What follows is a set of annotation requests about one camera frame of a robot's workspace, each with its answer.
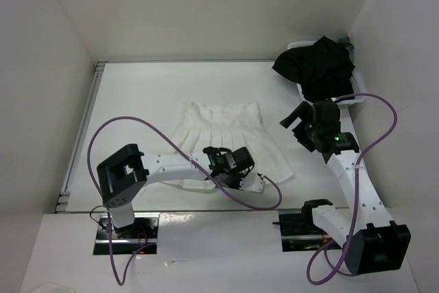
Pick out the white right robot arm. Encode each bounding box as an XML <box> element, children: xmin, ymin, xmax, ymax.
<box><xmin>280</xmin><ymin>99</ymin><xmax>411</xmax><ymax>276</ymax></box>

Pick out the white plastic basket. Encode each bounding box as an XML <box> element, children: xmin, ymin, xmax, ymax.
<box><xmin>287</xmin><ymin>40</ymin><xmax>367</xmax><ymax>108</ymax></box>

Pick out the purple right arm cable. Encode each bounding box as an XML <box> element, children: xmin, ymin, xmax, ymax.
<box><xmin>306</xmin><ymin>92</ymin><xmax>399</xmax><ymax>285</ymax></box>

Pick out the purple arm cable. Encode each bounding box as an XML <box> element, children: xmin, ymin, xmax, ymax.
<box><xmin>86</xmin><ymin>116</ymin><xmax>283</xmax><ymax>286</ymax></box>
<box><xmin>306</xmin><ymin>92</ymin><xmax>399</xmax><ymax>285</ymax></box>

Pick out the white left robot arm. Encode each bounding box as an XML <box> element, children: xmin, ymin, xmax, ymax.
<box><xmin>97</xmin><ymin>144</ymin><xmax>264</xmax><ymax>239</ymax></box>

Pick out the black skirt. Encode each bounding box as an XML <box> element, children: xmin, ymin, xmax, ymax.
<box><xmin>272</xmin><ymin>36</ymin><xmax>355</xmax><ymax>102</ymax></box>

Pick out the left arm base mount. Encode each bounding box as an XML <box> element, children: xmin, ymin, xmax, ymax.
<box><xmin>93</xmin><ymin>213</ymin><xmax>159</xmax><ymax>256</ymax></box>

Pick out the white pleated skirt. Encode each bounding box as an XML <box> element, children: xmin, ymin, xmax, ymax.
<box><xmin>170</xmin><ymin>102</ymin><xmax>294</xmax><ymax>184</ymax></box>

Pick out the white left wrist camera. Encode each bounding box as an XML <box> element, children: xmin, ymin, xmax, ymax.
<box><xmin>239</xmin><ymin>172</ymin><xmax>265</xmax><ymax>194</ymax></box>

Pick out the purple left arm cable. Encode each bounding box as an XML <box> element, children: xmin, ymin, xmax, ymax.
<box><xmin>86</xmin><ymin>116</ymin><xmax>283</xmax><ymax>286</ymax></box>

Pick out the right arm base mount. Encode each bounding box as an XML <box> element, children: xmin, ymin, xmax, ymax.
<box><xmin>272</xmin><ymin>210</ymin><xmax>332</xmax><ymax>252</ymax></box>

